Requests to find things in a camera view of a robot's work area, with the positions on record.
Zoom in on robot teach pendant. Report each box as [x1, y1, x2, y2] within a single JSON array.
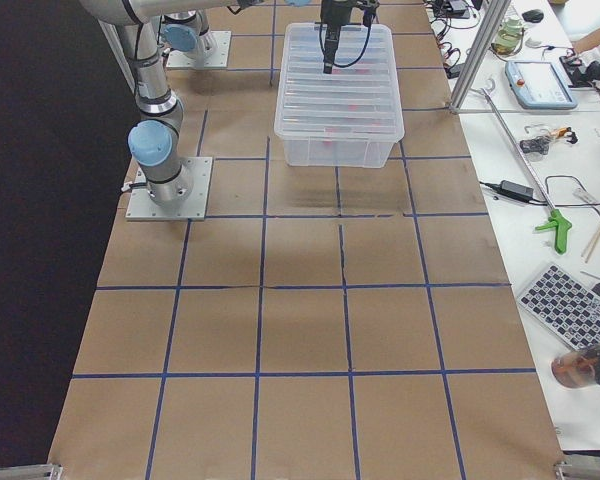
[[504, 61, 578, 110]]

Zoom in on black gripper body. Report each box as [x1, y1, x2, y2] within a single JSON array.
[[320, 0, 380, 29]]

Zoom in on checkered calibration board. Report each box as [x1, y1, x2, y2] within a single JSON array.
[[517, 263, 600, 350]]

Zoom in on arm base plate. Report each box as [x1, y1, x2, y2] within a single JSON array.
[[166, 29, 231, 70], [125, 157, 213, 221]]

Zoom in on person hand at bench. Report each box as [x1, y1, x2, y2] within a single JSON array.
[[560, 48, 588, 70]]

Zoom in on black power adapter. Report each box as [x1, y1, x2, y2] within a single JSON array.
[[481, 180, 534, 203]]

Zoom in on clear plastic box lid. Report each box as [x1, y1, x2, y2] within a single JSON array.
[[272, 22, 407, 143]]

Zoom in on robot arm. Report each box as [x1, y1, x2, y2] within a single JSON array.
[[81, 1, 249, 205], [157, 1, 379, 74]]

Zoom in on clear plastic storage box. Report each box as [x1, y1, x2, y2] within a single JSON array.
[[277, 24, 404, 169]]

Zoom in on green handled grabber tool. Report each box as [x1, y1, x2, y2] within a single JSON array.
[[471, 77, 572, 254]]

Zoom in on aluminium frame post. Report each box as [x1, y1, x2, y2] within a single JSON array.
[[449, 0, 511, 113]]

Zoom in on wooden chopsticks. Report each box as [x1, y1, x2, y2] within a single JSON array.
[[581, 225, 600, 263]]

